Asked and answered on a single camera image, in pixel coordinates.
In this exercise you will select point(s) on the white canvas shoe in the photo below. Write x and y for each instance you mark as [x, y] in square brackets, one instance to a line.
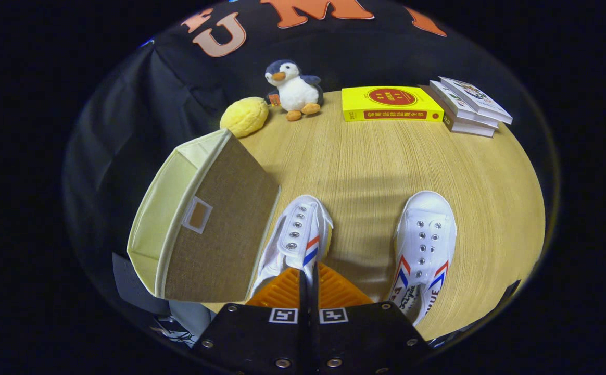
[425, 239]
[295, 229]

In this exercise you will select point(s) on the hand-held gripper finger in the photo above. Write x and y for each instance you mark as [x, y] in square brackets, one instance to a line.
[303, 291]
[315, 291]

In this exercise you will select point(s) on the yellow book red circle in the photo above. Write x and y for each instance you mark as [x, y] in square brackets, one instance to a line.
[391, 101]

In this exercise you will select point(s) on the thin white book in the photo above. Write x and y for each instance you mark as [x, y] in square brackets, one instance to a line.
[456, 107]

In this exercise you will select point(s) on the yellow bun plush toy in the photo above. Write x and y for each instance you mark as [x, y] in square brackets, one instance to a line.
[244, 117]

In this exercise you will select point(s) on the white illustrated cover book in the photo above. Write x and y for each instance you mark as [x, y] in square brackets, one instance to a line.
[477, 99]

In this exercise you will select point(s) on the penguin plush toy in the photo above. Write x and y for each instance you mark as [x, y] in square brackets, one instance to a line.
[298, 91]

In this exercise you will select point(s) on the brown fabric storage box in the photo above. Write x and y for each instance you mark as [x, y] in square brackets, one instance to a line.
[225, 224]

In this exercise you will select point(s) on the brown cover book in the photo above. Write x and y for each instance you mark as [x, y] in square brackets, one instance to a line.
[464, 130]

